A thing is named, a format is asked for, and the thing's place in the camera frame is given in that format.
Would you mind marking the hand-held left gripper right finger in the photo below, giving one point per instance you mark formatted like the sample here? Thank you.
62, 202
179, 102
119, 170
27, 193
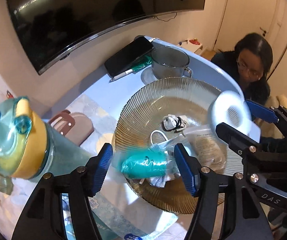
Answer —
187, 170

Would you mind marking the white side table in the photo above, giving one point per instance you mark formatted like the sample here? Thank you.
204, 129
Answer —
198, 47

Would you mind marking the white marker pen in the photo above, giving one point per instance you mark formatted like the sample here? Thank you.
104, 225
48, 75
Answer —
121, 75

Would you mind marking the small brown bag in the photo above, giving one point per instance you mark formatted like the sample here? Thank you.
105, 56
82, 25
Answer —
76, 127

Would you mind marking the clear makeup sponge bag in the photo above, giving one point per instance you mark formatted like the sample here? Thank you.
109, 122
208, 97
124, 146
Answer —
206, 150

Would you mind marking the black television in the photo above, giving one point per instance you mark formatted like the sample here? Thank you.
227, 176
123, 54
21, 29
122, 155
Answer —
83, 10

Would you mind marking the ribbed glass bowl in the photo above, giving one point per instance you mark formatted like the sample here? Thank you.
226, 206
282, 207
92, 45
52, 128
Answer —
158, 97

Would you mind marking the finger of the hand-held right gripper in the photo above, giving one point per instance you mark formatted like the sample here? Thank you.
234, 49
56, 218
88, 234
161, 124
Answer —
261, 111
233, 136

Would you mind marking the blue face mask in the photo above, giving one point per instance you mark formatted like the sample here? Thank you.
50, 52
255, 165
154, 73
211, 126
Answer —
167, 146

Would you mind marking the green water bottle yellow lid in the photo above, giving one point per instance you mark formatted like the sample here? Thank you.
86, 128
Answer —
21, 140

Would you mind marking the grey glass cup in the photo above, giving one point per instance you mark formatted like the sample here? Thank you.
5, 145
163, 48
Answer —
168, 62

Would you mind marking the blue patterned tissue pack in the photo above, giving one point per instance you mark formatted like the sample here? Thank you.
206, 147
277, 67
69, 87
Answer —
123, 222

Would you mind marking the white door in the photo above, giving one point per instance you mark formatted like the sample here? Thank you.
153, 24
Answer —
248, 10

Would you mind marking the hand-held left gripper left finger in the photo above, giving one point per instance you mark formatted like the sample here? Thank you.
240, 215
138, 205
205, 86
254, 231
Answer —
102, 170

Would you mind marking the black smartphone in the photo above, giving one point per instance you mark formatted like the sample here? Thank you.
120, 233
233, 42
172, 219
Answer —
128, 55

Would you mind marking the small white fabric item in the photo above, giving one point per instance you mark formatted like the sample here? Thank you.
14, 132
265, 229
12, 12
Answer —
169, 122

